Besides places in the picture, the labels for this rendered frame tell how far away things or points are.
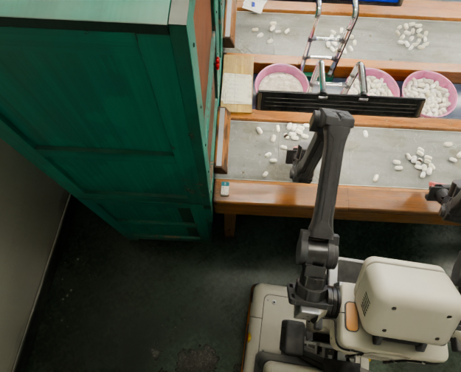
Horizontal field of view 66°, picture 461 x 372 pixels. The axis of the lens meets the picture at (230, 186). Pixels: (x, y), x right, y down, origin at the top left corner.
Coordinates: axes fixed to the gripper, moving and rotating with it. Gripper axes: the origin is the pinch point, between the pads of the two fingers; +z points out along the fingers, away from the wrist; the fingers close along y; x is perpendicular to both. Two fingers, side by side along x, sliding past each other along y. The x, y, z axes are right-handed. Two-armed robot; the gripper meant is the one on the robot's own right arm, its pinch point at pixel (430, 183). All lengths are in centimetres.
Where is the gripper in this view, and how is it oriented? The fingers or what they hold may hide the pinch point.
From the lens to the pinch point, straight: 173.5
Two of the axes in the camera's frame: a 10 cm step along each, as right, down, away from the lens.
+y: -10.0, -0.5, -0.1
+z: 0.2, -4.8, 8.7
